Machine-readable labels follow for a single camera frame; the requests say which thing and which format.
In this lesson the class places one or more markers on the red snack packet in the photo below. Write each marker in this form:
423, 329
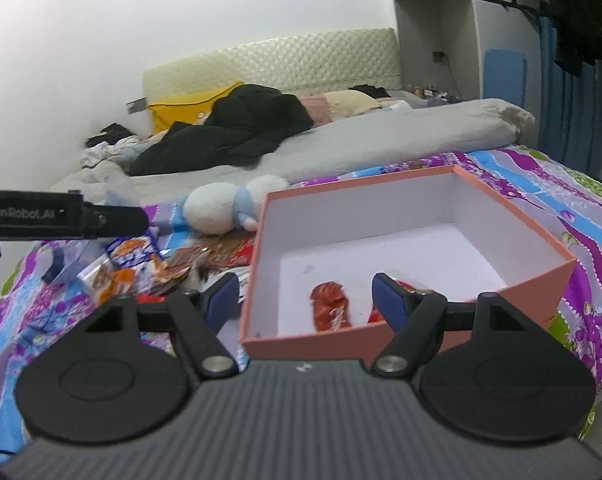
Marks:
330, 307

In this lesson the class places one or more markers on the brown shrimp flavor snack bag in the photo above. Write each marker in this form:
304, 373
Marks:
198, 266

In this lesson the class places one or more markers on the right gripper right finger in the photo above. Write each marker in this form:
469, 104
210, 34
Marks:
415, 319

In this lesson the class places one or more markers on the white wardrobe shelf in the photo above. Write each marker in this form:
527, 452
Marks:
439, 45

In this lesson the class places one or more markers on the pink cardboard box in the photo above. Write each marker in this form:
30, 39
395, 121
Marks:
436, 228

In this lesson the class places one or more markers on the grey duvet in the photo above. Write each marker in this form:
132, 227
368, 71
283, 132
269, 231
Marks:
354, 143

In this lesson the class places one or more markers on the blue chair back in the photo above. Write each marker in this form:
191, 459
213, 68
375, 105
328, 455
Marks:
505, 76

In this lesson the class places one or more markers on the beige pillow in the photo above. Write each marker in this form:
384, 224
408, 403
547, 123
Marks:
328, 107

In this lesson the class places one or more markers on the yellow pillow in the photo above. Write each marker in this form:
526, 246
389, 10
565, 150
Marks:
188, 107

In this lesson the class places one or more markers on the blue white cabbage snack bag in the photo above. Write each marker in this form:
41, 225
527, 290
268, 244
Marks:
129, 265

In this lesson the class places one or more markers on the black jacket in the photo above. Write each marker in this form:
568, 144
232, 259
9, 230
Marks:
250, 122

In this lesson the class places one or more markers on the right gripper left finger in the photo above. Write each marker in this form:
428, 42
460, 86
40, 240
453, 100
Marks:
197, 324

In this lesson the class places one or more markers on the white blue plush toy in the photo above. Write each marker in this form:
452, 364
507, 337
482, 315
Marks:
219, 208

